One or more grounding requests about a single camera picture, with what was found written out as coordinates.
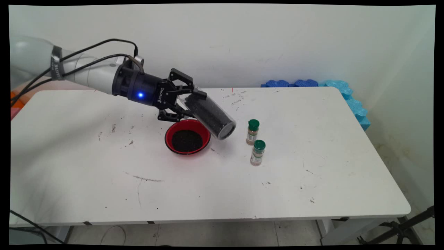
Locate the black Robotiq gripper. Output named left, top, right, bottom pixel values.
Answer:
left=112, top=64, right=208, bottom=122

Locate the clear jar with black granules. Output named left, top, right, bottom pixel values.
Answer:
left=177, top=87, right=237, bottom=140

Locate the black granules heap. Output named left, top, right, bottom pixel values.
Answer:
left=172, top=129, right=204, bottom=153

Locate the red bowl with black rim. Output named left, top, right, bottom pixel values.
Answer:
left=165, top=119, right=211, bottom=155

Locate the green-capped spice bottle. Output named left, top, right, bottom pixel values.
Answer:
left=250, top=140, right=266, bottom=166
left=246, top=119, right=260, bottom=145

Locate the orange box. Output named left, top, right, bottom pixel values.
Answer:
left=10, top=91, right=25, bottom=109

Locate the light blue foam mat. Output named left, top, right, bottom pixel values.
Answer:
left=319, top=80, right=371, bottom=132

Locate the black tripod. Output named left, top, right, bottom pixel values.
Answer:
left=357, top=206, right=435, bottom=245

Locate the black cable with brass connector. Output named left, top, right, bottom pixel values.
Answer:
left=10, top=53, right=145, bottom=108

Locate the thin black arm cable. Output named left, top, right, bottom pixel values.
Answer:
left=10, top=38, right=139, bottom=103

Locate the grey cable strap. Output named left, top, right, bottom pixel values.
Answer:
left=51, top=46, right=66, bottom=81

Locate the black floor cable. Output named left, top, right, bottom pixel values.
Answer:
left=10, top=227, right=48, bottom=244
left=10, top=210, right=65, bottom=244

